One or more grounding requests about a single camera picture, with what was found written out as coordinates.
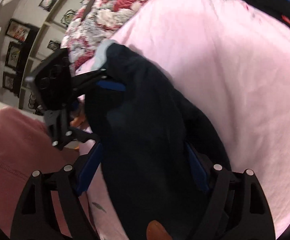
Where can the person's left hand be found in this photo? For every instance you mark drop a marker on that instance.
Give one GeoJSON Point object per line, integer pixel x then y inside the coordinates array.
{"type": "Point", "coordinates": [78, 117]}

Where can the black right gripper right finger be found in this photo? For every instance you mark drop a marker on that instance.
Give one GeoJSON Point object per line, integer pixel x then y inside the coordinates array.
{"type": "Point", "coordinates": [235, 205]}

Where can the red floral pillow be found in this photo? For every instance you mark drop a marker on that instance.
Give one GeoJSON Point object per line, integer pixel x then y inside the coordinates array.
{"type": "Point", "coordinates": [95, 21]}

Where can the pink sweater of person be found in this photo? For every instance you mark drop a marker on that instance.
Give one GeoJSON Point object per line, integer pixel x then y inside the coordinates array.
{"type": "Point", "coordinates": [24, 147]}

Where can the pink floral bed sheet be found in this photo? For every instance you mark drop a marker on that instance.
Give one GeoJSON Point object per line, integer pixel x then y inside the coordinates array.
{"type": "Point", "coordinates": [232, 61]}

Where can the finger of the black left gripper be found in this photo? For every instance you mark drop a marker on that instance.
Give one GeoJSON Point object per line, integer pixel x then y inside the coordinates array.
{"type": "Point", "coordinates": [99, 78]}

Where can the framed picture on wall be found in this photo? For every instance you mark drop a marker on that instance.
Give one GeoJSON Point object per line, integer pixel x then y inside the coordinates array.
{"type": "Point", "coordinates": [17, 31]}

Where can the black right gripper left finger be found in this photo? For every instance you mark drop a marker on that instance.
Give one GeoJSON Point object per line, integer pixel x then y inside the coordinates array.
{"type": "Point", "coordinates": [35, 216]}

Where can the dark navy pants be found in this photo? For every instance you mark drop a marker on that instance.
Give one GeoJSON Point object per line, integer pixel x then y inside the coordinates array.
{"type": "Point", "coordinates": [151, 136]}

